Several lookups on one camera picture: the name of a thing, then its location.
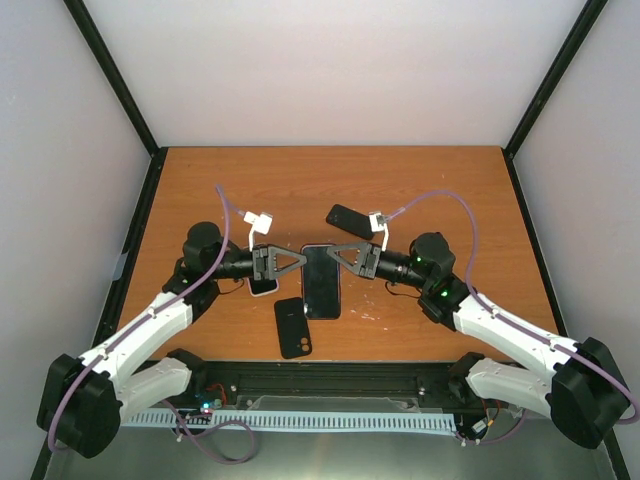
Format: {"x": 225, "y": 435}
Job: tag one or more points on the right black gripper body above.
{"x": 404, "y": 276}

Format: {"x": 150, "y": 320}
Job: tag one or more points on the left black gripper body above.
{"x": 223, "y": 271}

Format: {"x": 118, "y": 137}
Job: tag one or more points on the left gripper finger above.
{"x": 276, "y": 251}
{"x": 276, "y": 271}

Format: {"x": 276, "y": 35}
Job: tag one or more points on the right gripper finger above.
{"x": 349, "y": 253}
{"x": 357, "y": 268}

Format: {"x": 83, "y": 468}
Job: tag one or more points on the black smartphone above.
{"x": 321, "y": 282}
{"x": 263, "y": 286}

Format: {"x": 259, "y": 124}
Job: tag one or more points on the white phone case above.
{"x": 263, "y": 287}

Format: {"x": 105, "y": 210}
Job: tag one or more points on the black phone case front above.
{"x": 292, "y": 328}

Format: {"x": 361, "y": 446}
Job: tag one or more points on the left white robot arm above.
{"x": 87, "y": 398}

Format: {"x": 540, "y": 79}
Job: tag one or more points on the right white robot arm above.
{"x": 577, "y": 385}

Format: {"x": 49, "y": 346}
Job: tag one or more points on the small green circuit board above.
{"x": 208, "y": 406}

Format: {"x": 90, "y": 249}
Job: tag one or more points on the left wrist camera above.
{"x": 259, "y": 224}

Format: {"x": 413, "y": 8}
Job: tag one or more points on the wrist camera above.
{"x": 259, "y": 224}
{"x": 379, "y": 224}

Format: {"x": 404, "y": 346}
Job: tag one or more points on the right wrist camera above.
{"x": 379, "y": 224}

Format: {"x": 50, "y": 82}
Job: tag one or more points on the left black frame post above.
{"x": 94, "y": 40}

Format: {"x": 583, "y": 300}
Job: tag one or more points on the black frame post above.
{"x": 94, "y": 40}
{"x": 571, "y": 45}

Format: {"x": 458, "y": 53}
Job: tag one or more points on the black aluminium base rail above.
{"x": 426, "y": 385}

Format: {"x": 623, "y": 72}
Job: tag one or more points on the light blue cable duct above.
{"x": 324, "y": 422}

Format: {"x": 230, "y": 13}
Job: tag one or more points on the right black frame post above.
{"x": 571, "y": 45}

